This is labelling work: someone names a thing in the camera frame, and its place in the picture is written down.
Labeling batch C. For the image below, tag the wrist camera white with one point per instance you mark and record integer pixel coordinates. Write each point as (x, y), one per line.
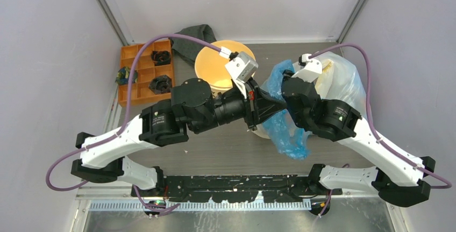
(307, 69)
(241, 67)

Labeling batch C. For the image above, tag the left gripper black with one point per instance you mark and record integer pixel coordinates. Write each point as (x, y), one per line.
(258, 105)

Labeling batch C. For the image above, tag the orange compartment tray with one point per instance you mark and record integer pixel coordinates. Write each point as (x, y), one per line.
(147, 71)

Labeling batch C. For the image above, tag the black bag roll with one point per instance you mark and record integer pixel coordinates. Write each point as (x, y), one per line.
(161, 58)
(161, 84)

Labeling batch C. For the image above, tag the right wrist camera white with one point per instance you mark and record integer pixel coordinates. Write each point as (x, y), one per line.
(307, 69)

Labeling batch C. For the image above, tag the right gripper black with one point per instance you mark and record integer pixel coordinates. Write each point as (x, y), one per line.
(286, 73)

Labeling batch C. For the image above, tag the black bag roll lower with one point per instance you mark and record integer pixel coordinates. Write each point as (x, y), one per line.
(161, 84)

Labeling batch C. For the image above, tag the white slotted cable duct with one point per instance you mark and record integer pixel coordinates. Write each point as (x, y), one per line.
(135, 205)

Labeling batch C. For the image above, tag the yellow trash bin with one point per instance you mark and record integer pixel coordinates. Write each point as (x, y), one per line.
(210, 66)

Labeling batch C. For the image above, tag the large clear plastic bag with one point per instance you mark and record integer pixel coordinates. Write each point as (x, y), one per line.
(339, 80)

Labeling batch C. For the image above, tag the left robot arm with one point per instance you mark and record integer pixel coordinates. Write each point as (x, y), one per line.
(191, 107)

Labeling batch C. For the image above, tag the blue green bag roll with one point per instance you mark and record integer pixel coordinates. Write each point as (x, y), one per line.
(123, 76)

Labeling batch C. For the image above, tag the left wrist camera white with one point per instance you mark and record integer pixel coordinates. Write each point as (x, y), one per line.
(241, 67)

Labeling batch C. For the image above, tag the black bag roll upper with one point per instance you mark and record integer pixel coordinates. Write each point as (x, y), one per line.
(161, 58)

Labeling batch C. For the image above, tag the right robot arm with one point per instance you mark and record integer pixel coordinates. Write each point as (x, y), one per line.
(393, 179)

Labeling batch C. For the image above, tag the blue trash bag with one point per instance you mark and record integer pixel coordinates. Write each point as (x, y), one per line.
(280, 128)

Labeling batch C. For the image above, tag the grey dotted cloth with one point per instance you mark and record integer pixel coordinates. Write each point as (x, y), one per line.
(188, 50)

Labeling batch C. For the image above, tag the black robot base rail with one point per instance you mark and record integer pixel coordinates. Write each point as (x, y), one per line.
(235, 188)

